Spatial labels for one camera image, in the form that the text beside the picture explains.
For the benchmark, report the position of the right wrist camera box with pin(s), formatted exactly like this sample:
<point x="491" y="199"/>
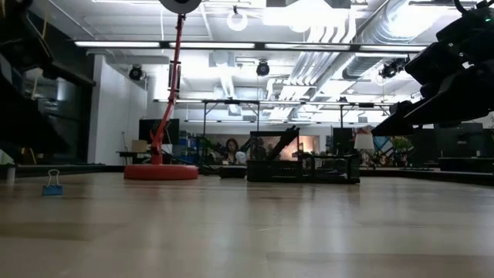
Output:
<point x="436" y="63"/>

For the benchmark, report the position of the black aluminium table frame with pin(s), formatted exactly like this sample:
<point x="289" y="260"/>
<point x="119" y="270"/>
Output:
<point x="96" y="168"/>

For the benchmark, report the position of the long ceiling light bar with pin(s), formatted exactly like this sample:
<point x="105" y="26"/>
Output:
<point x="216" y="45"/>

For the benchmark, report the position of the blue binder clip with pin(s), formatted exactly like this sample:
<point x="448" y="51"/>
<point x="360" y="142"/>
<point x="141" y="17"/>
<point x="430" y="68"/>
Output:
<point x="53" y="190"/>

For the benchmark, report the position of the black mesh desk organizer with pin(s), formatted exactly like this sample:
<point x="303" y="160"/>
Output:
<point x="301" y="170"/>

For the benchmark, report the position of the cardboard box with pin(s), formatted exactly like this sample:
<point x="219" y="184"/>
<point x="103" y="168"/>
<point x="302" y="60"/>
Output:
<point x="139" y="146"/>

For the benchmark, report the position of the black ceiling spotlight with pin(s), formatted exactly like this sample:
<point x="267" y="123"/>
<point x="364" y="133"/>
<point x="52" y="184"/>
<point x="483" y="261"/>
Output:
<point x="391" y="69"/>
<point x="262" y="68"/>
<point x="136" y="73"/>

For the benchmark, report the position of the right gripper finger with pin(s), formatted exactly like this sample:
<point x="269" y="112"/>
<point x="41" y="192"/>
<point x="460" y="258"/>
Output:
<point x="444" y="108"/>
<point x="401" y="108"/>

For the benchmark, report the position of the white shade table lamp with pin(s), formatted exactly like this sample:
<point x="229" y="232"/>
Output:
<point x="364" y="142"/>

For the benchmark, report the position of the black monitor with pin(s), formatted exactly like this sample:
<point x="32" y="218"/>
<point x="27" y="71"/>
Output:
<point x="148" y="131"/>

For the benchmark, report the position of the green leafy plant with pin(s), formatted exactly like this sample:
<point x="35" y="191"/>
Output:
<point x="401" y="146"/>

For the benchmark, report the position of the silver ceiling duct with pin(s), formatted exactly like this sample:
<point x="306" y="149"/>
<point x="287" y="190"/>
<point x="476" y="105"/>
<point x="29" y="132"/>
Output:
<point x="378" y="38"/>

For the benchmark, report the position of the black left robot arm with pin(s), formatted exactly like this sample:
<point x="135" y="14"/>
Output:
<point x="15" y="116"/>

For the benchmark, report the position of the person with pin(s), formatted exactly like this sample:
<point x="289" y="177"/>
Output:
<point x="232" y="150"/>

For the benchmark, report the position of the black pen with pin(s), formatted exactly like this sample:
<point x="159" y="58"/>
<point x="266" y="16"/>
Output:
<point x="287" y="135"/>
<point x="283" y="143"/>

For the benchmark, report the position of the red desk lamp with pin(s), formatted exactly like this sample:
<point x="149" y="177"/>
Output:
<point x="160" y="171"/>

